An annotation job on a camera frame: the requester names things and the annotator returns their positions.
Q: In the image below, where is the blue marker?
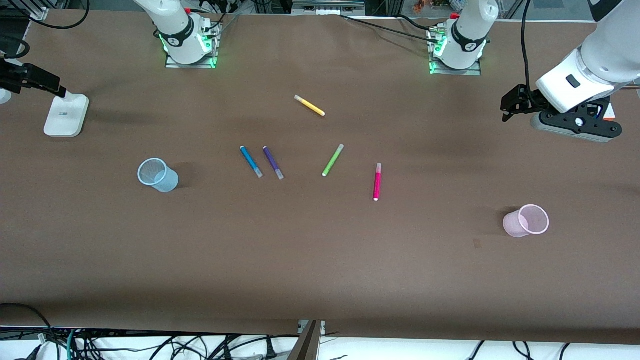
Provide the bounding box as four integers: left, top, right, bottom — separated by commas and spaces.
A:
240, 145, 264, 179

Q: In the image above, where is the yellow marker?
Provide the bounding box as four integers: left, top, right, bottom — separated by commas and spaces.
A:
294, 94, 327, 118

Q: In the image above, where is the black looped cable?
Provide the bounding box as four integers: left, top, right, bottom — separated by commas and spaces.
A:
0, 0, 91, 31

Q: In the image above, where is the purple marker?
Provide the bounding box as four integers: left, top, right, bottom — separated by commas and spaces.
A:
262, 146, 285, 181

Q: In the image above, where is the grey equipment box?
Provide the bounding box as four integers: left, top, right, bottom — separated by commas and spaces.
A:
292, 0, 367, 16

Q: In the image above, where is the green marker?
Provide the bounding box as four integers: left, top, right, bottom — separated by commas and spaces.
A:
321, 143, 345, 178

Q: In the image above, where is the black cable on table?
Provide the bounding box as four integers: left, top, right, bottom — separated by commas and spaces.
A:
340, 13, 443, 45

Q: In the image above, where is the pink mesh cup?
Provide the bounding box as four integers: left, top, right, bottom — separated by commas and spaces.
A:
502, 204, 550, 239

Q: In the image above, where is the blue mesh cup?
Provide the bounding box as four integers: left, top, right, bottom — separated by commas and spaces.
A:
137, 157, 180, 194

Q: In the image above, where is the brown table cover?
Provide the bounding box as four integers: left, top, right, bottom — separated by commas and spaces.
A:
0, 10, 640, 346

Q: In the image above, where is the aluminium frame profile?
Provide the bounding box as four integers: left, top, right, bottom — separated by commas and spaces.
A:
287, 320, 327, 360

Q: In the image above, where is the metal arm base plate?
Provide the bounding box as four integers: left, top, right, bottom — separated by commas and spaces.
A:
428, 25, 483, 77
164, 19, 221, 70

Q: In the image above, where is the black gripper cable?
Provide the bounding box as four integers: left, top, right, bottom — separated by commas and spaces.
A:
520, 0, 535, 101
0, 37, 32, 60

